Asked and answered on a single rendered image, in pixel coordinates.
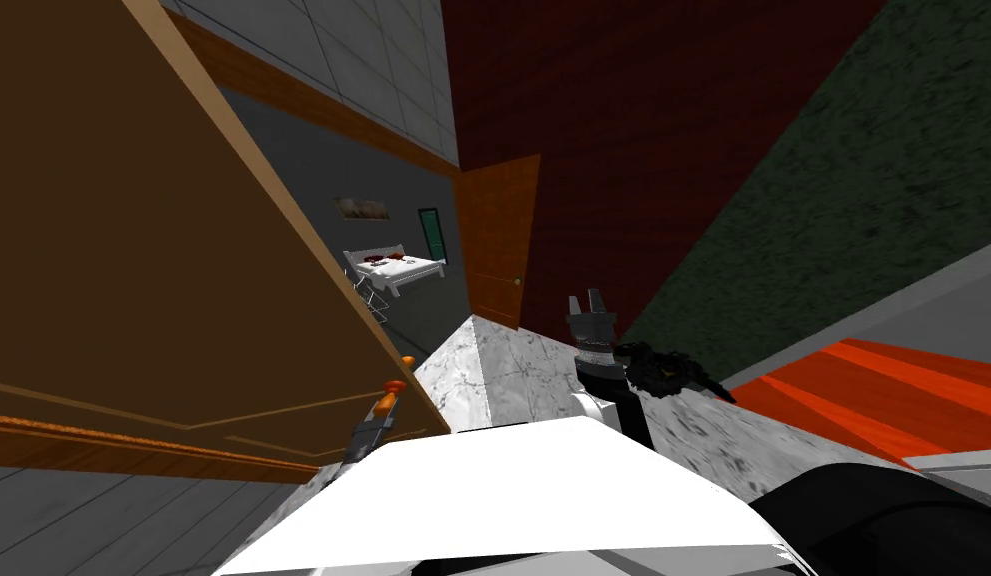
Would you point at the brown door leaf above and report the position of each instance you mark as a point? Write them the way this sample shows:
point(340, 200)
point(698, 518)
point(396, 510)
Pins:
point(143, 240)

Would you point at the white bed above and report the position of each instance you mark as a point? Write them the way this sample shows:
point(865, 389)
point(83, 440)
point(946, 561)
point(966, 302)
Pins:
point(399, 270)

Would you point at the wall picture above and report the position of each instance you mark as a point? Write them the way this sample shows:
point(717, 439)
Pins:
point(362, 209)

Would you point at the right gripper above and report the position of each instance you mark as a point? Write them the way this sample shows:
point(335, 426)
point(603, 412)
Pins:
point(591, 330)

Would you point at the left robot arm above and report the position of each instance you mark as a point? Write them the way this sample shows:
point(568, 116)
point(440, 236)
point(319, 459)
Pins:
point(352, 458)

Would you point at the orange striped rug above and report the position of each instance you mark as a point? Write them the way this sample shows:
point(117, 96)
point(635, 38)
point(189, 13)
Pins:
point(879, 400)

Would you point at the black ragged object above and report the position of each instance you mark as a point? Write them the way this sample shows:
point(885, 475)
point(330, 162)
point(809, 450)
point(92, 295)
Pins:
point(663, 370)

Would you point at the reddish wooden door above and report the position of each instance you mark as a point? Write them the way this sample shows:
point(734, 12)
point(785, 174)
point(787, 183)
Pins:
point(495, 240)

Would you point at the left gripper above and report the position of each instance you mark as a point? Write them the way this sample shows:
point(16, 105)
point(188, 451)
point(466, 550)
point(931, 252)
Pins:
point(375, 430)

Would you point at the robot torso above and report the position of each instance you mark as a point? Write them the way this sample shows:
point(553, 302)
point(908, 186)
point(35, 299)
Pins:
point(503, 496)

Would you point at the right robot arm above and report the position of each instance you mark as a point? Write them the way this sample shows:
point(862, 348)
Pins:
point(871, 524)

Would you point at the orange door knob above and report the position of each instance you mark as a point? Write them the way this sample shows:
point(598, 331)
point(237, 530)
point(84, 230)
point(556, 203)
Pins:
point(392, 389)
point(408, 362)

